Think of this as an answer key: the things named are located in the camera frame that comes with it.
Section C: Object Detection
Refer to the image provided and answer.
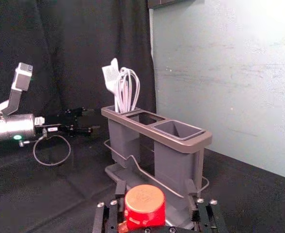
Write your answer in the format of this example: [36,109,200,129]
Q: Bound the white slotted spatula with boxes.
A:
[101,64,120,113]

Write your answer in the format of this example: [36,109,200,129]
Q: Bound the red jar with tan lid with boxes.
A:
[118,184,167,232]

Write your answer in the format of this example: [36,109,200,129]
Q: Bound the black table cloth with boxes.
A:
[0,135,285,233]

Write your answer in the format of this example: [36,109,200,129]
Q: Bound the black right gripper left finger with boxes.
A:
[92,180,128,233]

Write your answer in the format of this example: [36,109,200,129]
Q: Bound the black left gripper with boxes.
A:
[34,107,101,138]

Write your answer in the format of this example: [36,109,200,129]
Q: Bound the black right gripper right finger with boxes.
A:
[184,179,228,233]

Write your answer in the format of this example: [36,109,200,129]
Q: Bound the black backdrop curtain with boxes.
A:
[0,0,157,156]

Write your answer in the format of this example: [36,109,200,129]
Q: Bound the pale grey whisk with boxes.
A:
[115,67,141,114]

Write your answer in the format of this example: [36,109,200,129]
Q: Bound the white plastic utensil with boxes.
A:
[110,57,120,73]

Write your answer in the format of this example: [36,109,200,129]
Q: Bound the thin dark looped cable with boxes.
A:
[18,133,72,166]

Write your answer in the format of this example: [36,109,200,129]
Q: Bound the dark grey utensil rack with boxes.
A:
[100,105,213,230]

